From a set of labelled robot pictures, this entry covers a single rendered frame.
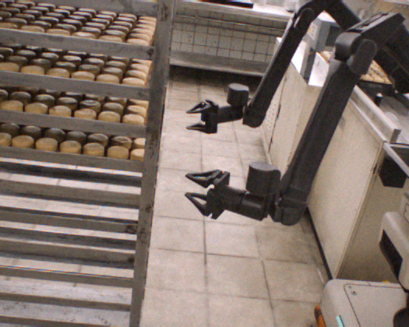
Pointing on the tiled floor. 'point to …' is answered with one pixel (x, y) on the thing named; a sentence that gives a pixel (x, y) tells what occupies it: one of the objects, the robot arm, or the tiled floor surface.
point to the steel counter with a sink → (276, 12)
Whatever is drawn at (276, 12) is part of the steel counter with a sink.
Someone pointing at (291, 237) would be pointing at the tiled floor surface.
